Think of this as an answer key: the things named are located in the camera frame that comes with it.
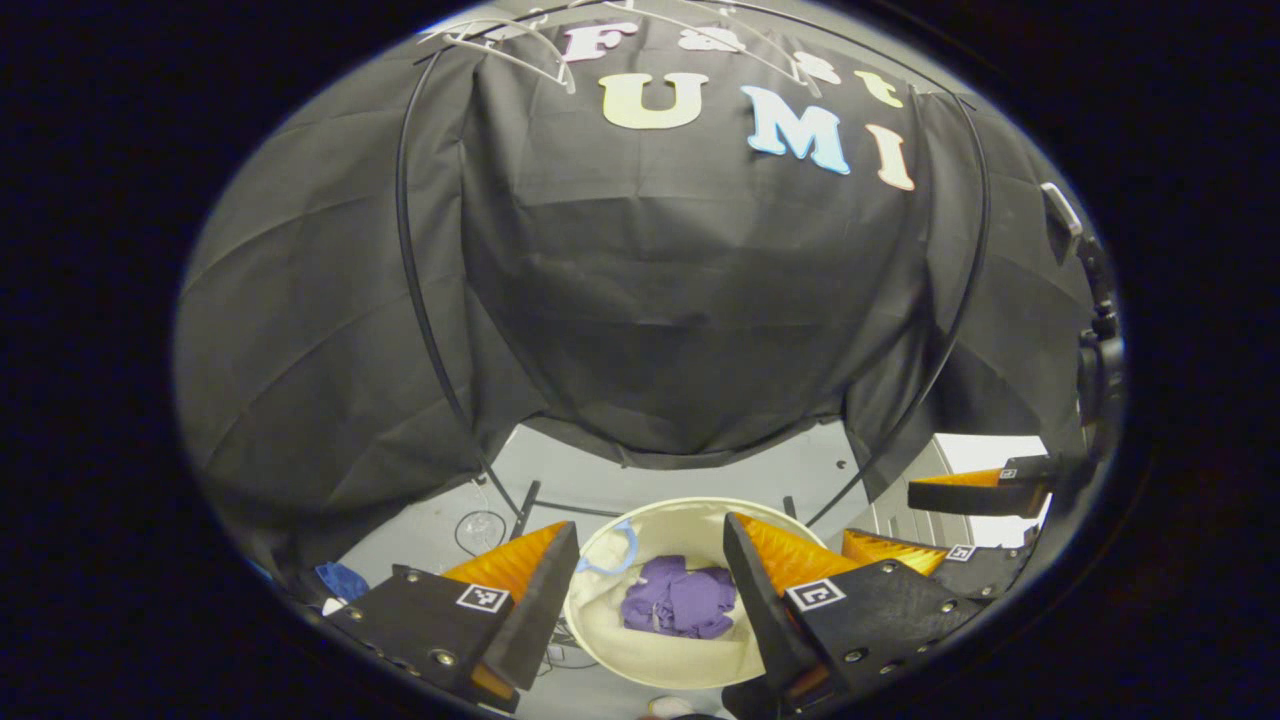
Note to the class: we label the black backdrop cloth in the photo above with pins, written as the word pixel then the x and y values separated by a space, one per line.
pixel 650 300

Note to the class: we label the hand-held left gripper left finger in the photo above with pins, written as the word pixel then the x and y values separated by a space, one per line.
pixel 545 610

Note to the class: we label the white board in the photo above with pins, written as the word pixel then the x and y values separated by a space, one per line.
pixel 985 450

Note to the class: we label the grey ribbed panel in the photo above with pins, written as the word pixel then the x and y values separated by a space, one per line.
pixel 900 515

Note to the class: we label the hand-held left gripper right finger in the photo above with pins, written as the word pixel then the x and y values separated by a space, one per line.
pixel 755 610

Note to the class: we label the blue cloth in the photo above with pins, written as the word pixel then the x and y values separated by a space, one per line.
pixel 343 582

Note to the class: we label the cream laundry hamper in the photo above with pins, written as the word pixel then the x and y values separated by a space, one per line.
pixel 680 665

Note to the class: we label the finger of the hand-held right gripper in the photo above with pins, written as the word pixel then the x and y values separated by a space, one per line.
pixel 980 497
pixel 985 572

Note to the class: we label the small white object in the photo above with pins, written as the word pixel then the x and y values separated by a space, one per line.
pixel 670 708

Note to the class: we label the white clothes hanger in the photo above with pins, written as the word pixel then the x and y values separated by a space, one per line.
pixel 800 70
pixel 560 65

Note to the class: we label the black clothes rack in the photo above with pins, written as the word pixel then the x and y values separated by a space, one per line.
pixel 400 215

